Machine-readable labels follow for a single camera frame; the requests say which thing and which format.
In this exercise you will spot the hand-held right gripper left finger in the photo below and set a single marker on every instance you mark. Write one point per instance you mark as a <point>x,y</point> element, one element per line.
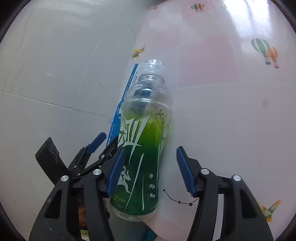
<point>115,173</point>

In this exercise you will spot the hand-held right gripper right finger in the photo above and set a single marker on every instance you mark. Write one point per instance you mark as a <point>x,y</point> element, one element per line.
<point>186,173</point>

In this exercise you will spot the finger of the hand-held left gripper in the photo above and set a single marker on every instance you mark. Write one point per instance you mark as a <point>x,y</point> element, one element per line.
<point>108,150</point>
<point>98,140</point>

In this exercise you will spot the green drink bottle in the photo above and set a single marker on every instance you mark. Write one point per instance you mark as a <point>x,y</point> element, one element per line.
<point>138,143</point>

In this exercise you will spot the blue toothpaste box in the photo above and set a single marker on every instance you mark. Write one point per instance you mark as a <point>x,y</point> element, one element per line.
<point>130,78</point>

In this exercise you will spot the person's left hand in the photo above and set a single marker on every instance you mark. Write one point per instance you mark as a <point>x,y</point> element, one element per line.
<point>82,210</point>

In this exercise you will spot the pink printed table cover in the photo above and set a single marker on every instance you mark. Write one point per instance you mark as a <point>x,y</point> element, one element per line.
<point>219,115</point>

